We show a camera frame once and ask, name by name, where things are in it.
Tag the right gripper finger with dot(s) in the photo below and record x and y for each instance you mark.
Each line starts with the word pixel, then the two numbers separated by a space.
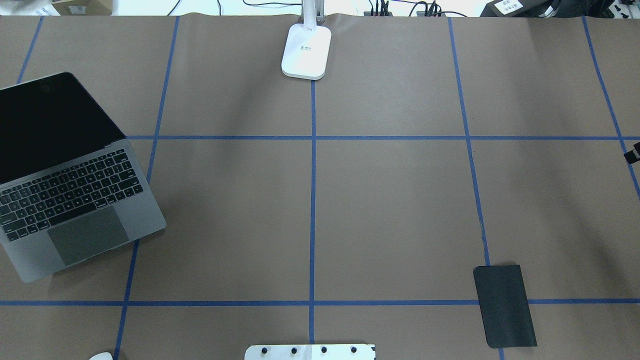
pixel 633 155

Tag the white camera post with base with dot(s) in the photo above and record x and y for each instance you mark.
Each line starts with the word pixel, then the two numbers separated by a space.
pixel 340 351

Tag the black mouse pad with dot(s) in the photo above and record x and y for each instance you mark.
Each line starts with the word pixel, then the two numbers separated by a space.
pixel 504 306

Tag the grey laptop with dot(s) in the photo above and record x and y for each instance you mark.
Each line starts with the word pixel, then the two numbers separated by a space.
pixel 71 184

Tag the white computer mouse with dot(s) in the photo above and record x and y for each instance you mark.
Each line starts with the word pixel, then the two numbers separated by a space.
pixel 102 356

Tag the cardboard box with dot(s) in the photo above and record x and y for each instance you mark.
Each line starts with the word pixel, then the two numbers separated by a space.
pixel 84 7

